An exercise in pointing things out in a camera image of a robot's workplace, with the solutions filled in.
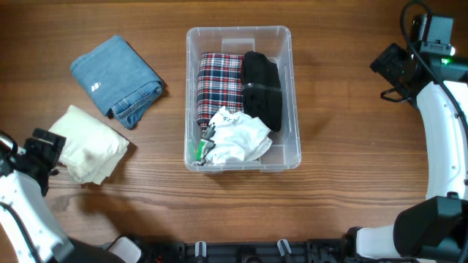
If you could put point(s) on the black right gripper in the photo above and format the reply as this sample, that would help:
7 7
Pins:
387 62

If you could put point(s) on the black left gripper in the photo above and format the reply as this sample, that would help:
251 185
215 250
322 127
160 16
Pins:
53 152

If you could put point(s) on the cream cloth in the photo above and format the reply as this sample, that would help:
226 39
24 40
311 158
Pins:
92 149

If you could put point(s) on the blue jeans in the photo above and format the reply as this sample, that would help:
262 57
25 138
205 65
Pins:
118 81

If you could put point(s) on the black garment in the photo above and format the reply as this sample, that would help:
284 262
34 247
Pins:
261 90

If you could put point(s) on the clear plastic storage bin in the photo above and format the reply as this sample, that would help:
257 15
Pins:
276 43

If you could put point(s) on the red navy plaid shirt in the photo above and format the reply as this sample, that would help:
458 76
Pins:
218 85

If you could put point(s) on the white printed t-shirt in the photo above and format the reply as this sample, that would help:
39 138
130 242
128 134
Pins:
232 137

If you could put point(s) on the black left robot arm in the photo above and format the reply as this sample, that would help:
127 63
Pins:
31 228

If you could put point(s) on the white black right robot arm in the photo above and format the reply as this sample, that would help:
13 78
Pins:
435 83

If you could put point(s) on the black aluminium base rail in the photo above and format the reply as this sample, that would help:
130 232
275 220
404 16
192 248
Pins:
310 251

